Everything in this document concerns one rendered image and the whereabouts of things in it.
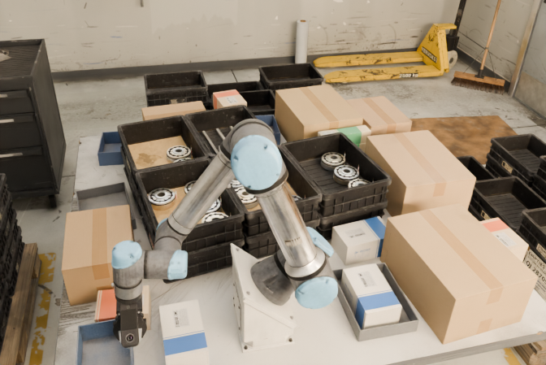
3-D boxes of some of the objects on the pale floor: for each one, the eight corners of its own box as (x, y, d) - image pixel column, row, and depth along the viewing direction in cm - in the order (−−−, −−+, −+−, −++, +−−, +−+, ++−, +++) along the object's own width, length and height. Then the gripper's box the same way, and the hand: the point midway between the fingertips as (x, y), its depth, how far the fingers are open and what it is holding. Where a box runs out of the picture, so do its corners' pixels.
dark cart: (62, 210, 329) (32, 76, 282) (-16, 220, 320) (-63, 82, 272) (69, 160, 379) (44, 38, 331) (1, 167, 369) (-35, 42, 321)
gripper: (145, 276, 150) (147, 328, 161) (110, 279, 148) (114, 332, 159) (146, 299, 143) (148, 352, 154) (110, 302, 140) (114, 355, 151)
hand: (131, 346), depth 153 cm, fingers closed, pressing on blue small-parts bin
